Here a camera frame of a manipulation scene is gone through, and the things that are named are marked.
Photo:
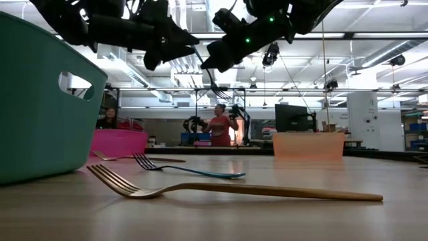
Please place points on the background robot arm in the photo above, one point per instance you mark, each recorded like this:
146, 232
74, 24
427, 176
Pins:
242, 117
194, 124

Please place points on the cardboard box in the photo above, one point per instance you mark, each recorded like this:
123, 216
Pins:
329, 127

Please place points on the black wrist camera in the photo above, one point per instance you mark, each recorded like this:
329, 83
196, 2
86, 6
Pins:
225, 20

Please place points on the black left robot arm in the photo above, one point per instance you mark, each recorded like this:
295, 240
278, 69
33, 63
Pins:
110, 31

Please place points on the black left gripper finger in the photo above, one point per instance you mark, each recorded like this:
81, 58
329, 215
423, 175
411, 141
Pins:
182, 35
177, 53

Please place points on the black monitor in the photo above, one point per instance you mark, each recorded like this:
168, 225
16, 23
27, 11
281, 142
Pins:
291, 118

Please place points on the black aluminium table frame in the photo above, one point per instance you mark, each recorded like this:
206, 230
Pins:
207, 150

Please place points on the shelf with blue bins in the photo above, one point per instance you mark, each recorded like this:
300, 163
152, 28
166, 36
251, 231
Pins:
416, 130

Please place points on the black fork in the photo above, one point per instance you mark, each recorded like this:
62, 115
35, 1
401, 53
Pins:
421, 160
209, 78

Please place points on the person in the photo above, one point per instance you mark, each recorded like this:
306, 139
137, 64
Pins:
220, 130
107, 120

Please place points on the blue crate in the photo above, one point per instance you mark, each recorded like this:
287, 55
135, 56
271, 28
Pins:
190, 138

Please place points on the white pillar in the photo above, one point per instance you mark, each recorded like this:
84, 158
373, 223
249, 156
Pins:
362, 120

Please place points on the orange plastic bin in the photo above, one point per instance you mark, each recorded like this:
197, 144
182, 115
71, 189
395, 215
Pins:
307, 145

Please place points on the teal plastic bin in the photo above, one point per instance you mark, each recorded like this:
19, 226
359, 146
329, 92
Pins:
40, 117

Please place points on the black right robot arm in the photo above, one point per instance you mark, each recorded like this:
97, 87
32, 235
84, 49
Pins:
301, 13

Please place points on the silver air duct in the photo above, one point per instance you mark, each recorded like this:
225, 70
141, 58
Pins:
394, 50

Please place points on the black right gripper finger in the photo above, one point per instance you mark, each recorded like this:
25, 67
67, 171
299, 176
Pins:
219, 57

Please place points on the red plastic bin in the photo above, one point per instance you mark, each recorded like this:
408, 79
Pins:
118, 142

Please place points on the black ceiling camera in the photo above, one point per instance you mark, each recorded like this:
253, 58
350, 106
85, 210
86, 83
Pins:
270, 55
397, 60
331, 84

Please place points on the gold fork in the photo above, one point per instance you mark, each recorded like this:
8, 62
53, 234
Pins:
160, 159
250, 190

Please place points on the black background frame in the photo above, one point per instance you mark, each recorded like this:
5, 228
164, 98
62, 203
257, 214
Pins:
196, 100

